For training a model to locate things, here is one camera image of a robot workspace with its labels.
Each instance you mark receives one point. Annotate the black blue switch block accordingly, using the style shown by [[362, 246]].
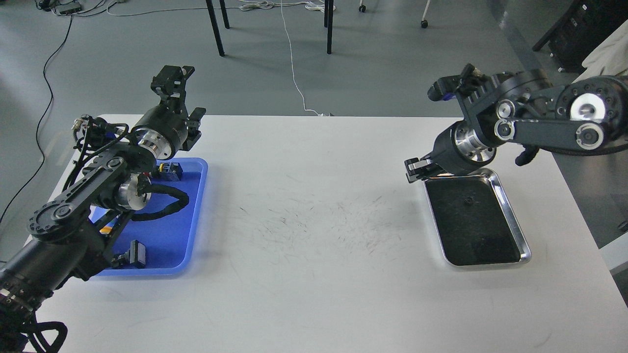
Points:
[[171, 171]]

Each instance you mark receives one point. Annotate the white chair leg with caster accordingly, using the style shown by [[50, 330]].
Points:
[[424, 22]]

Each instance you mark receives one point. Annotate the silver metal tray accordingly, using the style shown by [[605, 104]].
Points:
[[485, 234]]

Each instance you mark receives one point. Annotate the black cabinet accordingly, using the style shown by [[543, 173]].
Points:
[[585, 25]]

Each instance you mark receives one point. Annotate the black table leg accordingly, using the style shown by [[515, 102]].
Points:
[[214, 28], [223, 9], [328, 22]]

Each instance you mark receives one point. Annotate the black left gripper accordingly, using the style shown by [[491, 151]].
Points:
[[167, 128]]

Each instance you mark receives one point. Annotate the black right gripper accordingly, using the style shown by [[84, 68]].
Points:
[[457, 151]]

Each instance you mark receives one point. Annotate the black power strip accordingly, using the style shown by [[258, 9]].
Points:
[[71, 7]]

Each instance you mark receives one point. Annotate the black square push button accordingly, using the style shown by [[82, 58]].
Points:
[[135, 256]]

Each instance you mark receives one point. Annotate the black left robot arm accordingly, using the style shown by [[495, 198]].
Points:
[[110, 185]]

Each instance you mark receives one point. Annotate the blue plastic tray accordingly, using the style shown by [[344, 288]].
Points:
[[168, 241]]

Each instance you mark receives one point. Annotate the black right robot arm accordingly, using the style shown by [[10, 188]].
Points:
[[584, 118]]

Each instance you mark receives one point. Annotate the beige cloth on chair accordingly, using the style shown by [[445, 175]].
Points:
[[610, 58]]

